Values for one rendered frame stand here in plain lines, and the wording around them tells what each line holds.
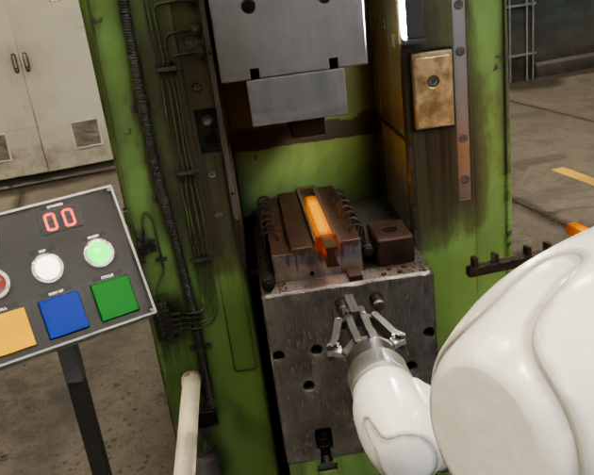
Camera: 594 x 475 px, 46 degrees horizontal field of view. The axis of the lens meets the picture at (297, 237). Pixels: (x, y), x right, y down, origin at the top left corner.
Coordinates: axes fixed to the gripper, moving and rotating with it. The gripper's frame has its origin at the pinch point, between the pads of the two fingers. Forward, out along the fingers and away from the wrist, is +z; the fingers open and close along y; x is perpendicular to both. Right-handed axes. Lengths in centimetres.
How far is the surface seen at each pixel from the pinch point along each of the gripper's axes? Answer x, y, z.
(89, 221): 15, -47, 26
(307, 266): -5.4, -4.6, 34.4
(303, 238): -0.9, -4.5, 39.6
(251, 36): 45, -10, 34
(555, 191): -100, 180, 311
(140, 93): 35, -35, 46
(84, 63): -2, -146, 540
